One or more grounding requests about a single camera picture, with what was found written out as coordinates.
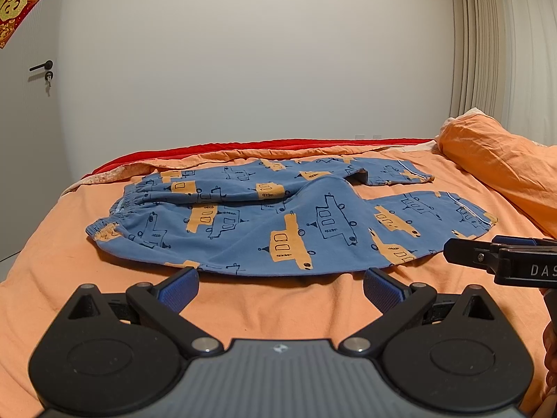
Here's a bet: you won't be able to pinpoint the white door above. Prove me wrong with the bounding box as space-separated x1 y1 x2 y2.
1 0 71 277

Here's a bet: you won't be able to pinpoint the orange duvet cover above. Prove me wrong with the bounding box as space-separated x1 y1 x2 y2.
1 150 549 417

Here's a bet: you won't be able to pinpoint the blue pants with orange cars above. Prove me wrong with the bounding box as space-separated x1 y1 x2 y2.
86 157 496 277

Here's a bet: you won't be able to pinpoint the black door handle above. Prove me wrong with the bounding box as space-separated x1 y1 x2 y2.
28 60 54 72

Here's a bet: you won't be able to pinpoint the red fu character poster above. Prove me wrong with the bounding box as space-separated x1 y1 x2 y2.
0 0 40 49

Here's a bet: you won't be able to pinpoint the keys in door lock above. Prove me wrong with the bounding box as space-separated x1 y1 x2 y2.
44 70 54 95

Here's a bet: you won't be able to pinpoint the white wall socket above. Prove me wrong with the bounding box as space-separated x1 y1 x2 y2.
354 134 382 140

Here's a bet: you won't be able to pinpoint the beige pleated curtain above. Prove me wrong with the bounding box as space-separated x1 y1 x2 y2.
450 0 556 145

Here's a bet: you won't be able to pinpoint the red bed sheet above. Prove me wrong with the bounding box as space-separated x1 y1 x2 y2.
84 138 429 177

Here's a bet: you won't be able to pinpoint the orange pillow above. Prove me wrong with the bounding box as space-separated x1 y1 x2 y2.
435 108 556 237

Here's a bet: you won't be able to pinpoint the person's right hand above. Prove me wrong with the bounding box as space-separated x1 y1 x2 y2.
541 287 557 391

